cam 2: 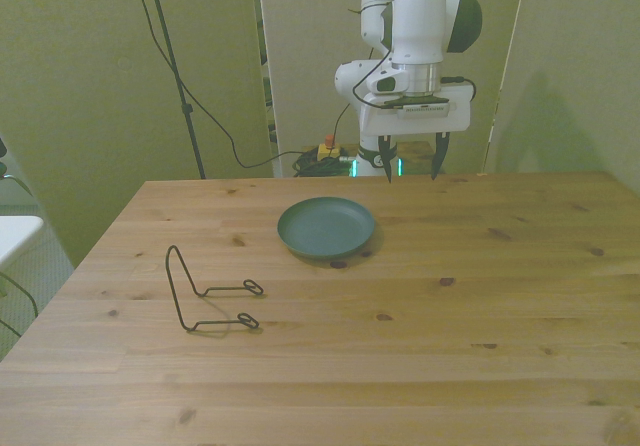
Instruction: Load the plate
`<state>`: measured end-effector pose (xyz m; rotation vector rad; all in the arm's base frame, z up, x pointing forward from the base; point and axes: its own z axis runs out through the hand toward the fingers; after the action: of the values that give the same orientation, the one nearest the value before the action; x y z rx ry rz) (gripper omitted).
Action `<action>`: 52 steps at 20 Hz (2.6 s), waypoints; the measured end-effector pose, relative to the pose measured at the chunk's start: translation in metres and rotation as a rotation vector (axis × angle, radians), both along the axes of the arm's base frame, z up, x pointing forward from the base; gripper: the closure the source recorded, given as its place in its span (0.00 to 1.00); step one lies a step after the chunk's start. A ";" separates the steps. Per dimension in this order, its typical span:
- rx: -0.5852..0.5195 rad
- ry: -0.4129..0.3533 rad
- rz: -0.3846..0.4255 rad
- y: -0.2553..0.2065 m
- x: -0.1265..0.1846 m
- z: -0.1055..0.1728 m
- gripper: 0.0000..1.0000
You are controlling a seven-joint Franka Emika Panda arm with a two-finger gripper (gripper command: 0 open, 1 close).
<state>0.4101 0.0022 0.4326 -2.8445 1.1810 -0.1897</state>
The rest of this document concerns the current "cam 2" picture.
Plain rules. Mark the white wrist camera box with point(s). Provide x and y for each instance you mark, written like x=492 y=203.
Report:
x=425 y=110

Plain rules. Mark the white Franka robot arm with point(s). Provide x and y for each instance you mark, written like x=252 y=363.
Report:
x=419 y=16

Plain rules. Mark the black tripod pole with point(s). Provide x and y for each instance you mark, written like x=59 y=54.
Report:
x=175 y=66

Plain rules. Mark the yellow emergency stop box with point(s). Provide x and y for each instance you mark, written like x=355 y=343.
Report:
x=327 y=152

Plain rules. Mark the white side table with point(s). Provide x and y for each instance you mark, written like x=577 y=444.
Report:
x=15 y=238

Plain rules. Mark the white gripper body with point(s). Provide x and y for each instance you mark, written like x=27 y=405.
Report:
x=425 y=126

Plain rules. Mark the beige room divider panel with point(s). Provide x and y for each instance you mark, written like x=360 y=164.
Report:
x=575 y=66

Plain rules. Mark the dark green round plate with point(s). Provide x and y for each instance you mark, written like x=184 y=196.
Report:
x=325 y=226

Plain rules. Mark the black camera stand part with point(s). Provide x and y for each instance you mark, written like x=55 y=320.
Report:
x=2 y=156

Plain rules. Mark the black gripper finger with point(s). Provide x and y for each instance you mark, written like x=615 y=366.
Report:
x=441 y=153
x=387 y=158

